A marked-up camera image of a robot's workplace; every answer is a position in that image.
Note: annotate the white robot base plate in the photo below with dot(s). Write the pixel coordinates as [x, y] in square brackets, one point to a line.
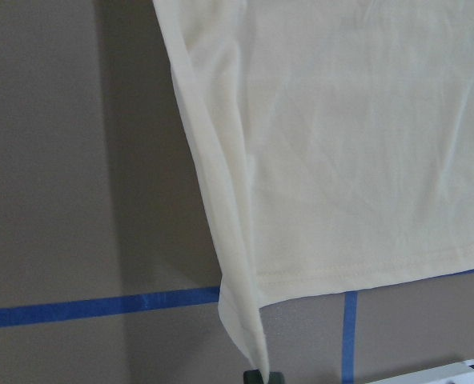
[461, 372]

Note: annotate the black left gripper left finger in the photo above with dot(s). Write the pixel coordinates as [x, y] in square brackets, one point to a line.
[252, 377]

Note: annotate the beige long-sleeve printed shirt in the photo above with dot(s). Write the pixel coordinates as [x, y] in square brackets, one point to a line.
[333, 142]

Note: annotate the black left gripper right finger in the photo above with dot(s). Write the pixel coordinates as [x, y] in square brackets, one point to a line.
[276, 377]

